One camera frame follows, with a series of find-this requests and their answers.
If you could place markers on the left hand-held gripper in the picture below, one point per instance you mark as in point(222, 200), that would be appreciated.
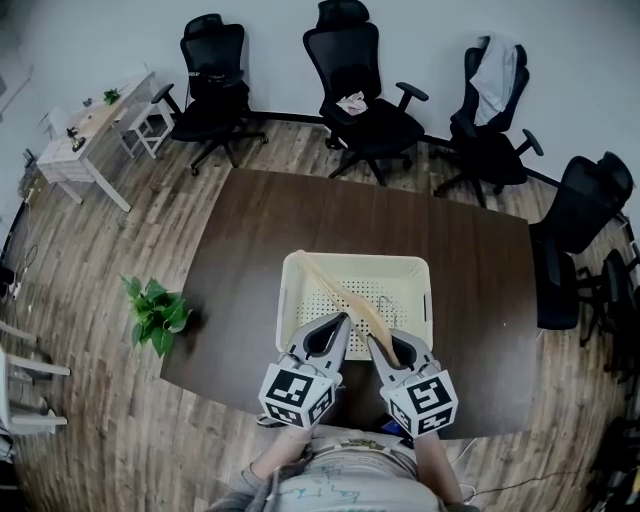
point(295, 395)

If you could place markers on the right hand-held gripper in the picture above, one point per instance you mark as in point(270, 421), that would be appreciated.
point(422, 402)

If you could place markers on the wooden clothes hanger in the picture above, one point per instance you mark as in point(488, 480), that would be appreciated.
point(360, 307)

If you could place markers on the cream plastic basket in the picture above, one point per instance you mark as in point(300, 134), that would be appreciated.
point(400, 280)

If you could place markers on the person's left forearm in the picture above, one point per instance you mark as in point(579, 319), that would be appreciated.
point(282, 455)

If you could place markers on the person's right forearm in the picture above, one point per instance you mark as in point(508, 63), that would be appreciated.
point(437, 465)

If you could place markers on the black device blue screen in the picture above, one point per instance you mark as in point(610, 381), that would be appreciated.
point(391, 427)

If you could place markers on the person's grey white clothing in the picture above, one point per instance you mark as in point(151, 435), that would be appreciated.
point(350, 485)

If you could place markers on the green potted plant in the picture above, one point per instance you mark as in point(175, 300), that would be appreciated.
point(155, 310)

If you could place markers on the black mesh office chair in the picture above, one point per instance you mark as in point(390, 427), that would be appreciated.
point(580, 200)

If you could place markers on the pink crumpled cloth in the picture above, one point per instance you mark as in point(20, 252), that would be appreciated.
point(352, 104)

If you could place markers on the white stool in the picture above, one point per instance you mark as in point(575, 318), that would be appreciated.
point(145, 122)

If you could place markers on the white garment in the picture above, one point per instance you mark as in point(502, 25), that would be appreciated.
point(495, 80)

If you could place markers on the white desk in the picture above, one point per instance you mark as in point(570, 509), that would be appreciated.
point(35, 420)

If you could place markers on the light wooden desk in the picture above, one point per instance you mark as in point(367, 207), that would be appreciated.
point(95, 125)

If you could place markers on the dark small figurine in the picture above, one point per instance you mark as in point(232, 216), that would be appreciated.
point(75, 140)

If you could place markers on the small green desk plant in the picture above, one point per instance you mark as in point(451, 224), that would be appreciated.
point(111, 96)

